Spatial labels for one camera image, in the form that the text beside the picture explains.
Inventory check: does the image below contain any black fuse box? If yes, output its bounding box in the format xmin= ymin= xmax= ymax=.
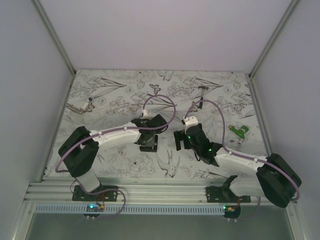
xmin=139 ymin=135 xmax=158 ymax=153

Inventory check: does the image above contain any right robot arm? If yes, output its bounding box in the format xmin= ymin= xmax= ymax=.
xmin=173 ymin=124 xmax=302 ymax=208

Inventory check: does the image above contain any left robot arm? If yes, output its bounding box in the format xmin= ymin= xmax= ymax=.
xmin=55 ymin=114 xmax=168 ymax=201

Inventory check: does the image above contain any small hammer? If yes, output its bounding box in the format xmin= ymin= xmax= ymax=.
xmin=198 ymin=85 xmax=209 ymax=109

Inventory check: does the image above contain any green connector part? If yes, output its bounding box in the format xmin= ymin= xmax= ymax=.
xmin=228 ymin=125 xmax=249 ymax=145

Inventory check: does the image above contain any floral patterned mat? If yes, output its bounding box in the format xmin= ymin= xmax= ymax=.
xmin=44 ymin=70 xmax=267 ymax=179

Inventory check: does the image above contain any metal latch with blue knob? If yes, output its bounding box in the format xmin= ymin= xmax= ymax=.
xmin=66 ymin=97 xmax=95 ymax=115

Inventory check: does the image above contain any right controller board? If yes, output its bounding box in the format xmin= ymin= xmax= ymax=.
xmin=223 ymin=205 xmax=241 ymax=221

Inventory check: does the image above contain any controller board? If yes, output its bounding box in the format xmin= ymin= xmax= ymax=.
xmin=223 ymin=205 xmax=241 ymax=221
xmin=83 ymin=204 xmax=104 ymax=220

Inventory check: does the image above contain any left controller board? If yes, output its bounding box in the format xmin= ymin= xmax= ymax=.
xmin=83 ymin=204 xmax=104 ymax=220

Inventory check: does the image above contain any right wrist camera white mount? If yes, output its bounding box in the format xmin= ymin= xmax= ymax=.
xmin=182 ymin=116 xmax=199 ymax=128

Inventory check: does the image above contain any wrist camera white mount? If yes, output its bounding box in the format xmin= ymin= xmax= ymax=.
xmin=141 ymin=109 xmax=150 ymax=118
xmin=182 ymin=116 xmax=199 ymax=128

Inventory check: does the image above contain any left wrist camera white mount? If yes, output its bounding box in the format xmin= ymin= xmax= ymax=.
xmin=141 ymin=109 xmax=150 ymax=118

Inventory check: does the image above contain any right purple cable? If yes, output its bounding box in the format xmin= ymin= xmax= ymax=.
xmin=184 ymin=99 xmax=301 ymax=222

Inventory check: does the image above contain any purple cable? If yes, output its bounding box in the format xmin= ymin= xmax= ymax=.
xmin=184 ymin=99 xmax=301 ymax=222
xmin=54 ymin=94 xmax=177 ymax=220

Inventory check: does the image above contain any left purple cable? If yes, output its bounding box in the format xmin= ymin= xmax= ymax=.
xmin=54 ymin=94 xmax=177 ymax=220

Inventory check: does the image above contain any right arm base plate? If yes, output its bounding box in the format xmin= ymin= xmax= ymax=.
xmin=205 ymin=175 xmax=251 ymax=204

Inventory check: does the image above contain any aluminium rail frame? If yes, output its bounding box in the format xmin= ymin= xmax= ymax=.
xmin=23 ymin=174 xmax=298 ymax=205

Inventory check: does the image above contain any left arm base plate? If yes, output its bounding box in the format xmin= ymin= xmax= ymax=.
xmin=72 ymin=185 xmax=118 ymax=202

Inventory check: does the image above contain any slotted cable duct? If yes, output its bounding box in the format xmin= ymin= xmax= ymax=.
xmin=34 ymin=203 xmax=224 ymax=216

